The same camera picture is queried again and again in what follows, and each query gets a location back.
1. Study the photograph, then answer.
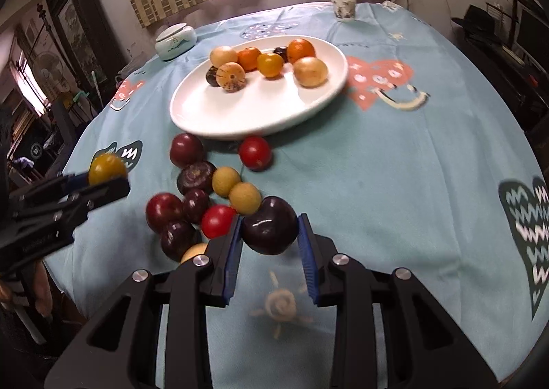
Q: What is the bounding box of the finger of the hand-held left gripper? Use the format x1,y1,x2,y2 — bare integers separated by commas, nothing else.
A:
21,177,132,236
8,171,92,219

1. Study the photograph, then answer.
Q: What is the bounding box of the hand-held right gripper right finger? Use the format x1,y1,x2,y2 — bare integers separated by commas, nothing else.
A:
297,213,500,389

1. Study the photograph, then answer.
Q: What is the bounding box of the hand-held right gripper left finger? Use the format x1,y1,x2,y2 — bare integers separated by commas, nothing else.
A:
45,214,245,389

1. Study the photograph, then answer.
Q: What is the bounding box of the yellow green round fruit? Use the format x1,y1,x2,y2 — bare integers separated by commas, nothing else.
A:
88,153,128,186

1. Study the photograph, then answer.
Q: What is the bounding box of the bright red plum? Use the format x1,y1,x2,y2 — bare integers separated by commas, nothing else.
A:
201,204,237,239
238,136,272,169

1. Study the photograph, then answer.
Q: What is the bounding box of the tan longan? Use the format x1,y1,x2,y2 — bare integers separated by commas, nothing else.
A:
211,166,242,197
228,182,262,215

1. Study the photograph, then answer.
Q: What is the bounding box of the dark red plum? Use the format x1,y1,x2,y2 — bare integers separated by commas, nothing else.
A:
169,133,205,168
183,189,211,224

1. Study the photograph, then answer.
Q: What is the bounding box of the dark purple mangosteen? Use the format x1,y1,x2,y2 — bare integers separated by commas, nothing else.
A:
177,161,217,196

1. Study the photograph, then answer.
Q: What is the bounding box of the white oval plate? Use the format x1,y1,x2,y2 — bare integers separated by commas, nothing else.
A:
169,35,349,141

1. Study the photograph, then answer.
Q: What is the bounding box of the spotted pale yellow fruit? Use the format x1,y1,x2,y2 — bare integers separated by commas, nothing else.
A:
215,63,246,94

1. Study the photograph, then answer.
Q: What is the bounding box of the large pale yellow fruit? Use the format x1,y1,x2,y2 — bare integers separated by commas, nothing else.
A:
293,56,329,88

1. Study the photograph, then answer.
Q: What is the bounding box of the small orange mandarin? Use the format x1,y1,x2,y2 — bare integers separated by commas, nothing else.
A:
237,47,262,71

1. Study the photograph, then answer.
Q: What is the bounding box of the orange yellow round fruit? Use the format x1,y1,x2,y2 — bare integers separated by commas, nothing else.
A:
257,53,284,79

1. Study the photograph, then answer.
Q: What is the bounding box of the large orange mandarin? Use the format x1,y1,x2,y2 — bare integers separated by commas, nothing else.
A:
286,38,317,65

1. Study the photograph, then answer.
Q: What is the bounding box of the person's left hand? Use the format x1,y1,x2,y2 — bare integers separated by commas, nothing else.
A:
33,262,56,318

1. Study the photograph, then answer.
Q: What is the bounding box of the standing fan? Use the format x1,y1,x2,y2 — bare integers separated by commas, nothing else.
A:
34,51,65,81

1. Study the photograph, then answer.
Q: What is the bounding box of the dark framed picture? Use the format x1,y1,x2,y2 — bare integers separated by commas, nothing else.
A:
45,0,125,93

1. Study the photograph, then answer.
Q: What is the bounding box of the white ceramic lidded jar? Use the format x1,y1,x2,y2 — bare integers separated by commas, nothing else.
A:
154,23,198,61

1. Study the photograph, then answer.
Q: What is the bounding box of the printed paper cup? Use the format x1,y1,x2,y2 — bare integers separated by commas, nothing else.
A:
328,0,358,23

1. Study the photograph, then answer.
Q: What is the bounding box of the black computer desk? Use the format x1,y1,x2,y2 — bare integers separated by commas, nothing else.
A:
455,24,549,132

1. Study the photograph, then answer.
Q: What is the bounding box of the black hat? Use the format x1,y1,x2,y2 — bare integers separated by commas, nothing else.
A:
451,5,500,44

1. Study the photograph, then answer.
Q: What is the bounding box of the computer monitor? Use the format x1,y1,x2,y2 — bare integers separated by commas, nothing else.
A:
512,3,549,68

